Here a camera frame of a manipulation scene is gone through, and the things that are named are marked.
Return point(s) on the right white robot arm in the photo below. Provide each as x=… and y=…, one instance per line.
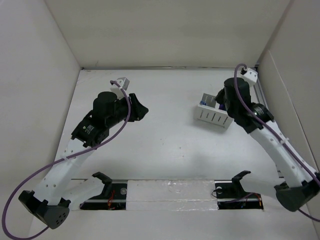
x=300, y=182

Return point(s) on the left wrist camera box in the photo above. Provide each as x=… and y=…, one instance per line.
x=120, y=84

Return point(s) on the purple cap highlighter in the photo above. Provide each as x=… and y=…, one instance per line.
x=222, y=107

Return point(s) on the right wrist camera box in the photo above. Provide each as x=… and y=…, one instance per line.
x=249, y=75

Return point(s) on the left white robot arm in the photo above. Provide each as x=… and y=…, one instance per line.
x=50, y=201

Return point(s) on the clear bottle blue cap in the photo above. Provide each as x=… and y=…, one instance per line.
x=203, y=102

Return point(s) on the aluminium rail right side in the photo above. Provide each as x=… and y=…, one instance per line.
x=260, y=94

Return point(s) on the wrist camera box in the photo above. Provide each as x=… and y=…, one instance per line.
x=249, y=75
x=120, y=84

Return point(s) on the white two-slot organizer box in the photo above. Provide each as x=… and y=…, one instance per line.
x=210, y=113

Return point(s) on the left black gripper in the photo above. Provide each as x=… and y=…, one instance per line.
x=137, y=110

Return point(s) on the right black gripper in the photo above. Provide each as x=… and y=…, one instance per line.
x=220, y=97

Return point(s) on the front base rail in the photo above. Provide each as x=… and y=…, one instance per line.
x=166, y=196

